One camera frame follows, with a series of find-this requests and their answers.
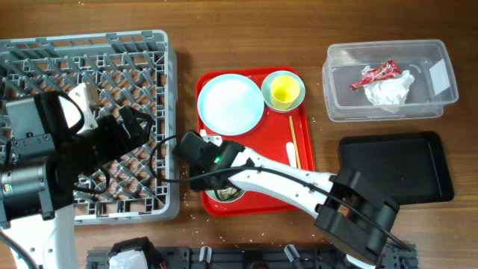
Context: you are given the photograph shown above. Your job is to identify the red snack wrapper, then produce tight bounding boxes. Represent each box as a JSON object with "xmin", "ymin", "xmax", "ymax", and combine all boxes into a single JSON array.
[{"xmin": 350, "ymin": 60, "xmax": 402, "ymax": 90}]

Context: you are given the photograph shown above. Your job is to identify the white plastic fork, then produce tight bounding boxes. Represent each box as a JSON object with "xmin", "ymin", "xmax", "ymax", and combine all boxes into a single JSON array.
[{"xmin": 286, "ymin": 142, "xmax": 298, "ymax": 168}]

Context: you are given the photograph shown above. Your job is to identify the clear plastic bin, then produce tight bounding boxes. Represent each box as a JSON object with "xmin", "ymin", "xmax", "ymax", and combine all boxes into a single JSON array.
[{"xmin": 323, "ymin": 40, "xmax": 459, "ymax": 122}]

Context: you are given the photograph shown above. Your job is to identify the green bowl with rice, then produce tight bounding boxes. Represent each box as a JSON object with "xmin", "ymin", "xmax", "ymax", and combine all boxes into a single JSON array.
[{"xmin": 205, "ymin": 187, "xmax": 246, "ymax": 203}]

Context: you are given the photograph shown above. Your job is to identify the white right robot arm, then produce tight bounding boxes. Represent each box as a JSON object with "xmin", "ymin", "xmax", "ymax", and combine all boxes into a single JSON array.
[{"xmin": 180, "ymin": 140, "xmax": 405, "ymax": 266}]

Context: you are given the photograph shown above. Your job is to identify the rice and food scraps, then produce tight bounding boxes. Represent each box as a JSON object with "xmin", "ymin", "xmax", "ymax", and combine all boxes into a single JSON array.
[{"xmin": 216, "ymin": 188, "xmax": 240, "ymax": 201}]

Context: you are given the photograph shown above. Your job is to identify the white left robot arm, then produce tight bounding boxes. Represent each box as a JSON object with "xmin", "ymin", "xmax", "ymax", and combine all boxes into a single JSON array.
[{"xmin": 1, "ymin": 107, "xmax": 154, "ymax": 268}]

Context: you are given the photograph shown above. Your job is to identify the small green bowl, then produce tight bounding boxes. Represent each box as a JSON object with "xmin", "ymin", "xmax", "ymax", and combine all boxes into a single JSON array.
[{"xmin": 261, "ymin": 70, "xmax": 305, "ymax": 113}]

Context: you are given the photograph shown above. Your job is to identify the red plastic tray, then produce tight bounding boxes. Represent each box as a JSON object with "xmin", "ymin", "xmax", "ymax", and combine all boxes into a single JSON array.
[{"xmin": 195, "ymin": 66, "xmax": 317, "ymax": 217}]

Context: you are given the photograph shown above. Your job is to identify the wooden chopstick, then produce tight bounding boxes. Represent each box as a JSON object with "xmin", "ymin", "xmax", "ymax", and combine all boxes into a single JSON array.
[{"xmin": 288, "ymin": 115, "xmax": 302, "ymax": 169}]

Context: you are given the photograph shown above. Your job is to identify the grey dishwasher rack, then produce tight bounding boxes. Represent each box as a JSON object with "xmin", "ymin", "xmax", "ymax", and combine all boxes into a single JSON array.
[{"xmin": 1, "ymin": 30, "xmax": 179, "ymax": 225}]

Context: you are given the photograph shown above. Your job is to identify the black waste tray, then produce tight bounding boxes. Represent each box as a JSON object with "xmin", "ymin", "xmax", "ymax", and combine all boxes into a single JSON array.
[{"xmin": 338, "ymin": 131, "xmax": 455, "ymax": 205}]

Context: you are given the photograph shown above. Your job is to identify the white napkin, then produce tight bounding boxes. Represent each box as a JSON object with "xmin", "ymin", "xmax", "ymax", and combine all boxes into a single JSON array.
[{"xmin": 363, "ymin": 69, "xmax": 415, "ymax": 114}]

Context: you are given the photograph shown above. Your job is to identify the light blue plate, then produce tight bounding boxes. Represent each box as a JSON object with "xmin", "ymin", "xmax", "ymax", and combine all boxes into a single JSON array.
[{"xmin": 196, "ymin": 73, "xmax": 264, "ymax": 136}]

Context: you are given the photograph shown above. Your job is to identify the yellow cup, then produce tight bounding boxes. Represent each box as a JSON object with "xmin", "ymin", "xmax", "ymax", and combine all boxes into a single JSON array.
[{"xmin": 270, "ymin": 75, "xmax": 300, "ymax": 110}]

